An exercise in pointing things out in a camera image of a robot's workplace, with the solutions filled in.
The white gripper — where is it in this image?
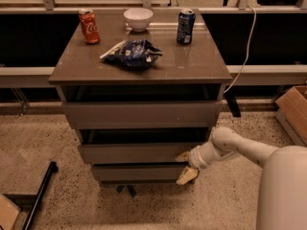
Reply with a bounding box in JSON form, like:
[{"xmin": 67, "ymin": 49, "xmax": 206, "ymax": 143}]
[{"xmin": 176, "ymin": 144, "xmax": 215, "ymax": 185}]

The grey drawer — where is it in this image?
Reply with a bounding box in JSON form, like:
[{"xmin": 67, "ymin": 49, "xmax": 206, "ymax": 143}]
[
  {"xmin": 91, "ymin": 164, "xmax": 185, "ymax": 184},
  {"xmin": 77, "ymin": 128, "xmax": 210, "ymax": 165},
  {"xmin": 58, "ymin": 83, "xmax": 222, "ymax": 129}
]

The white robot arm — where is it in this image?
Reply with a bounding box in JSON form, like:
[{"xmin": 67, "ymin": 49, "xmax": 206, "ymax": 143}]
[{"xmin": 177, "ymin": 126, "xmax": 307, "ymax": 230}]

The grey bottom drawer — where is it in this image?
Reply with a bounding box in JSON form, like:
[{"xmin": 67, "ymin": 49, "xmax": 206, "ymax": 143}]
[{"xmin": 91, "ymin": 164, "xmax": 185, "ymax": 184}]

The grey drawer cabinet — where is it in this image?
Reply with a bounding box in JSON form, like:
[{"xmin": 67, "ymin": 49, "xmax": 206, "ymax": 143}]
[{"xmin": 48, "ymin": 8, "xmax": 233, "ymax": 187}]

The grey top drawer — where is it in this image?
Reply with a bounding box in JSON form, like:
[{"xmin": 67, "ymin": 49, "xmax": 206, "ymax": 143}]
[{"xmin": 58, "ymin": 83, "xmax": 222, "ymax": 129}]

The black table leg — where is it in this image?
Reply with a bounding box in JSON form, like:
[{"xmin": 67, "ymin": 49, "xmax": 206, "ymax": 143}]
[{"xmin": 224, "ymin": 91, "xmax": 241, "ymax": 117}]

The cardboard box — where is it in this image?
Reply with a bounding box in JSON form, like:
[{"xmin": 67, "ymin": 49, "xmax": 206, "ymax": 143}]
[{"xmin": 276, "ymin": 85, "xmax": 307, "ymax": 147}]

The blue chip bag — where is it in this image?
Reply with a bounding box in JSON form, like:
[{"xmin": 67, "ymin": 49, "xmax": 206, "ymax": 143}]
[{"xmin": 100, "ymin": 39, "xmax": 163, "ymax": 70}]

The black metal bar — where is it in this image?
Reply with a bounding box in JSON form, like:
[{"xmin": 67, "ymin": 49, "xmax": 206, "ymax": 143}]
[{"xmin": 22, "ymin": 161, "xmax": 59, "ymax": 230}]

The blue soda can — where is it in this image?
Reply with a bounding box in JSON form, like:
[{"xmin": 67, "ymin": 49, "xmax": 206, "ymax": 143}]
[{"xmin": 177, "ymin": 9, "xmax": 196, "ymax": 44}]

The white bowl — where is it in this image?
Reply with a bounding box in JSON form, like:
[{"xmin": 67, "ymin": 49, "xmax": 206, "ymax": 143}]
[{"xmin": 124, "ymin": 8, "xmax": 154, "ymax": 32}]

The orange soda can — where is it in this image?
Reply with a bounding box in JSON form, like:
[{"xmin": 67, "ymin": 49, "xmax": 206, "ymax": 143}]
[{"xmin": 79, "ymin": 9, "xmax": 100, "ymax": 44}]

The light wooden board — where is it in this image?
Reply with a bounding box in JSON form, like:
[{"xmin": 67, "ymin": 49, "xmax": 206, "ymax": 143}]
[{"xmin": 0, "ymin": 194, "xmax": 20, "ymax": 230}]

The white cable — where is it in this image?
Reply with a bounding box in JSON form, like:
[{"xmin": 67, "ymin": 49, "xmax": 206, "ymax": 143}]
[{"xmin": 223, "ymin": 5, "xmax": 258, "ymax": 95}]

